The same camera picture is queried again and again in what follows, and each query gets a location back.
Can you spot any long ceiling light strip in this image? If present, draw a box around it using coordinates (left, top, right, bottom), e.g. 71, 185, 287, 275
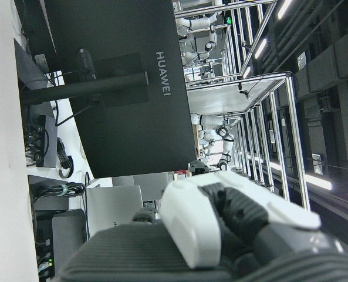
276, 0, 293, 21
303, 172, 333, 191
254, 38, 268, 59

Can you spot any aluminium frame cell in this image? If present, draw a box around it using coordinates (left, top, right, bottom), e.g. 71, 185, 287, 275
187, 71, 312, 211

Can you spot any silver laptop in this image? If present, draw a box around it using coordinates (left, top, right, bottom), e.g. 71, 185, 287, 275
85, 184, 144, 239

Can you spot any white humanoid robot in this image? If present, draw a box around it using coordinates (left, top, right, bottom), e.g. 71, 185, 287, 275
190, 112, 236, 172
175, 12, 219, 54

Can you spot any black docking hub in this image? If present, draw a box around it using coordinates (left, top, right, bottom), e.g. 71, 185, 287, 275
24, 114, 59, 169

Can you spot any black cable bundle green tie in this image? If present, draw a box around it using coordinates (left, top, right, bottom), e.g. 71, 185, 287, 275
29, 180, 86, 204

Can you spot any black adapter dongle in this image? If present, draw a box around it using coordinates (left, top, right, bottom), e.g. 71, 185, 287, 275
75, 48, 97, 80

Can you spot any dark grey computer box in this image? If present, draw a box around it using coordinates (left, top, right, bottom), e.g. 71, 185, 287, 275
51, 209, 88, 261

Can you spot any right white grey robot hand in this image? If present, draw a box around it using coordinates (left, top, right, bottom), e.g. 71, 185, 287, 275
55, 170, 348, 282

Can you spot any coiled black cable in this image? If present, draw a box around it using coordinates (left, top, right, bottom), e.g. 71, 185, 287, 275
57, 137, 75, 179

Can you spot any grey monitor base plate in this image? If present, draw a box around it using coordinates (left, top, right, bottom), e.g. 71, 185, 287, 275
13, 38, 55, 90

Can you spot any small black hanging camera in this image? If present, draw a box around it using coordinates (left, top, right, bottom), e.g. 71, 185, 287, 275
237, 82, 251, 100

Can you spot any black Huawei monitor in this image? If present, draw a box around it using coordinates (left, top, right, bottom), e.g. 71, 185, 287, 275
43, 0, 198, 179

